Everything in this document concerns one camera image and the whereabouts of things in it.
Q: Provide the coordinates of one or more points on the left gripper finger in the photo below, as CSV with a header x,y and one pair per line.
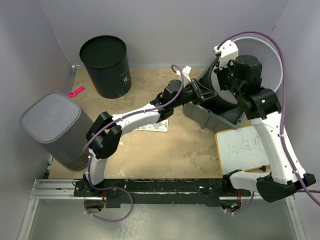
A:
x,y
207,97
204,89

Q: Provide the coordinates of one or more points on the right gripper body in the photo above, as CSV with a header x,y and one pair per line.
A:
x,y
226,81

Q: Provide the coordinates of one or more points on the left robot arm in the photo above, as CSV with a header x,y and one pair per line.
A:
x,y
104,135

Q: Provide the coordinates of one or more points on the small whiteboard with yellow frame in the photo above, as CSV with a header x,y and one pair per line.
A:
x,y
240,149

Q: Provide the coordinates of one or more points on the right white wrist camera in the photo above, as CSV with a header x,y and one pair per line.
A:
x,y
226,52

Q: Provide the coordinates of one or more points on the pink plastic clip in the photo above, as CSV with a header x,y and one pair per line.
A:
x,y
74,93

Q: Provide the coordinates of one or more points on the grey rectangular plastic crate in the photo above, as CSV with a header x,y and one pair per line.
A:
x,y
207,119

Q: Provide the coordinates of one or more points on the grey ribbed laundry basket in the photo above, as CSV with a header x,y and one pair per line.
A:
x,y
60,125

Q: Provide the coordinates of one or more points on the dark blue cylindrical bin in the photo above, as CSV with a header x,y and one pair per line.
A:
x,y
105,59

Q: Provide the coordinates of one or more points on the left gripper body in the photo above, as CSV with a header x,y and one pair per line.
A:
x,y
189,95

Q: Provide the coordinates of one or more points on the light grey plastic bucket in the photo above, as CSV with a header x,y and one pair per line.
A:
x,y
272,70

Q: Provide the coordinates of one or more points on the clear plastic label card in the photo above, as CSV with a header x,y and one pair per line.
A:
x,y
155,127

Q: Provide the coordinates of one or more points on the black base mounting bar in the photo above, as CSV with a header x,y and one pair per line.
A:
x,y
178,191

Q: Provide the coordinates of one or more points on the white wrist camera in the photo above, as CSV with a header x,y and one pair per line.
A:
x,y
226,52
186,75

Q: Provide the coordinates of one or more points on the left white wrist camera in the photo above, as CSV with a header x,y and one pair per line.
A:
x,y
186,75

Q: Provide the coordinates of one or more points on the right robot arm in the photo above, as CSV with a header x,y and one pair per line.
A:
x,y
287,176

